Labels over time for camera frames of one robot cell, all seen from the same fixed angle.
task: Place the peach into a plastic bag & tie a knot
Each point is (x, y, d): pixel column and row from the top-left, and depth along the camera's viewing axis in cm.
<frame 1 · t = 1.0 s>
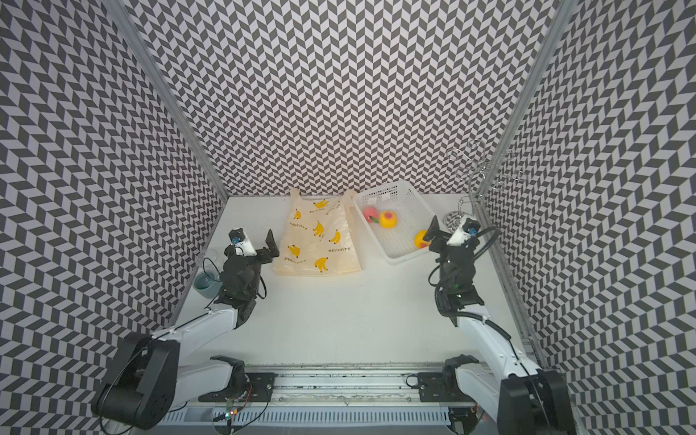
left hand: (256, 235, 84), fingers open
right hand: (446, 226, 78), fingers open
banana print plastic bag: (318, 237, 100), point 6 cm above the table
white plastic basket: (395, 245, 106), on the table
yellow round fruit toy: (388, 219, 107), point 5 cm above the table

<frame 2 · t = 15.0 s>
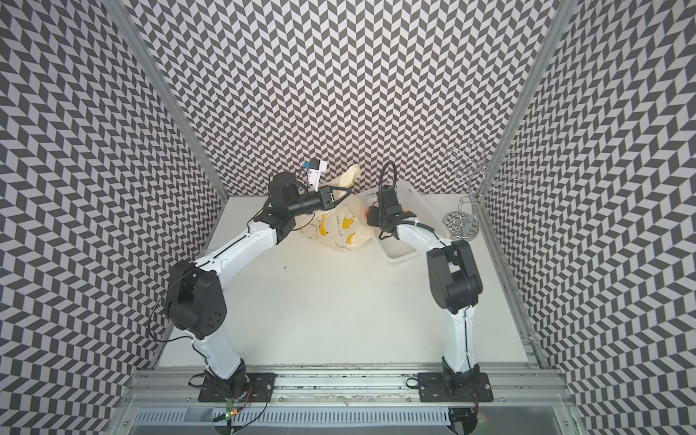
left hand: (351, 193, 77), fingers closed
right hand: (374, 216, 99), fingers open
banana print plastic bag: (343, 227, 86), point 20 cm above the table
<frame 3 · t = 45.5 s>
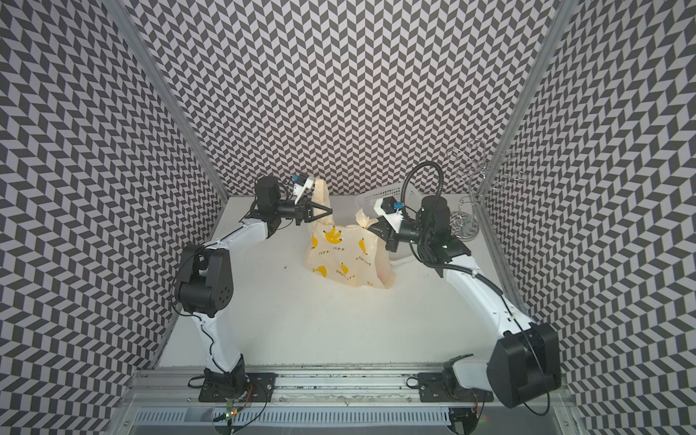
left hand: (330, 213, 81), fingers closed
right hand: (365, 227, 72), fingers closed
banana print plastic bag: (350, 254, 77), point 22 cm above the table
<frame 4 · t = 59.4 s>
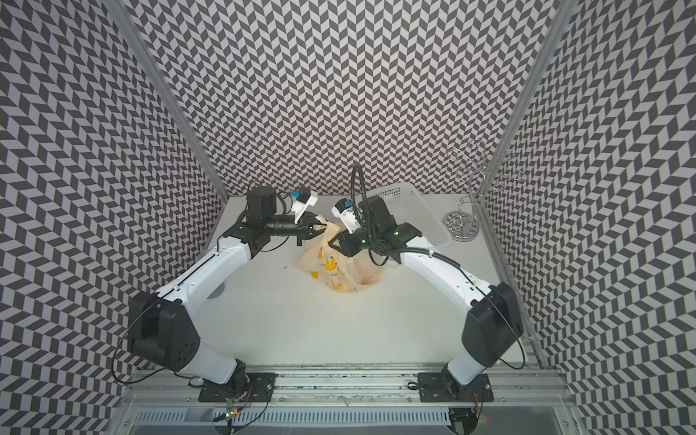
left hand: (331, 228, 73), fingers closed
right hand: (335, 246, 77), fingers open
banana print plastic bag: (335, 268, 75), point 21 cm above the table
